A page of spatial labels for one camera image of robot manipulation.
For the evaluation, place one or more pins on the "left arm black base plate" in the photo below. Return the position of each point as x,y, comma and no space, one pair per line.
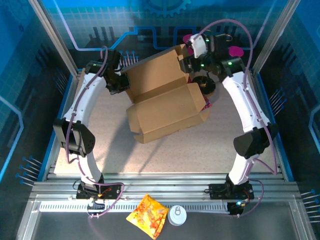
112,191

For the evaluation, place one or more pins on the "pink wine glass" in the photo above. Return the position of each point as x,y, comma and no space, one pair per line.
186,40
237,51

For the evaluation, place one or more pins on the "aluminium frame rail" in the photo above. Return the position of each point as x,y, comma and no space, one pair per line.
165,185

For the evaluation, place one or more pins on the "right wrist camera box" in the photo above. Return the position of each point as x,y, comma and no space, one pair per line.
198,47

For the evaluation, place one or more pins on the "blue table edge strip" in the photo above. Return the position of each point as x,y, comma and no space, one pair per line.
283,155
50,155

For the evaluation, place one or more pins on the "aluminium frame post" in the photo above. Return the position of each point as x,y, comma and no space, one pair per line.
272,37
55,37

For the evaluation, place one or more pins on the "purple snack packet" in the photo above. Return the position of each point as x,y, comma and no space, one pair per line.
207,103

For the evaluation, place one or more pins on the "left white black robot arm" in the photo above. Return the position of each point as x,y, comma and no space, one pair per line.
82,100

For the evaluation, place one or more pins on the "white pull-tab can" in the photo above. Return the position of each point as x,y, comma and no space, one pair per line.
177,215

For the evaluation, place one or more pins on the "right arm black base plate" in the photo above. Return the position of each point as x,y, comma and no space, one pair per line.
217,191

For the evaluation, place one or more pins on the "brown cardboard paper box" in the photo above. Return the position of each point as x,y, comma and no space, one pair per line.
162,105

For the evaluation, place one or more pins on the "yellow orange snack bag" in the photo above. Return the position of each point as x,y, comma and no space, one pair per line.
150,216

